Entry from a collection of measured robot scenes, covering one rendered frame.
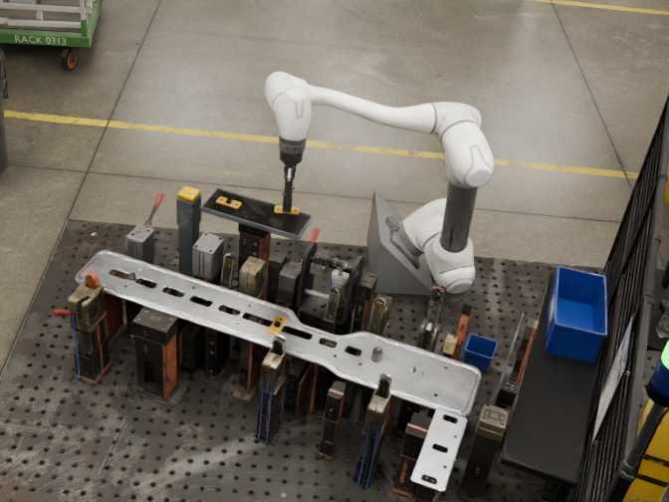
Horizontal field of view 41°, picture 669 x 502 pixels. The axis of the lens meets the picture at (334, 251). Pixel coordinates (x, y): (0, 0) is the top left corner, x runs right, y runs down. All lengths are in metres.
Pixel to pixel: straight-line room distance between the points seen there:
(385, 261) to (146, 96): 3.09
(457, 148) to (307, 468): 1.13
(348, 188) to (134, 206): 1.26
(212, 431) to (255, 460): 0.18
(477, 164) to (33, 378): 1.64
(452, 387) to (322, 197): 2.62
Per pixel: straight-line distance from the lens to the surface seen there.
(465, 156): 2.89
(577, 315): 3.17
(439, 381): 2.84
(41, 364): 3.26
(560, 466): 2.68
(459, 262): 3.33
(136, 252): 3.20
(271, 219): 3.10
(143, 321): 2.90
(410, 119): 2.97
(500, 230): 5.26
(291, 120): 2.80
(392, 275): 3.51
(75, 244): 3.74
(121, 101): 6.12
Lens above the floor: 3.01
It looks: 38 degrees down
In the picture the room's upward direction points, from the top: 7 degrees clockwise
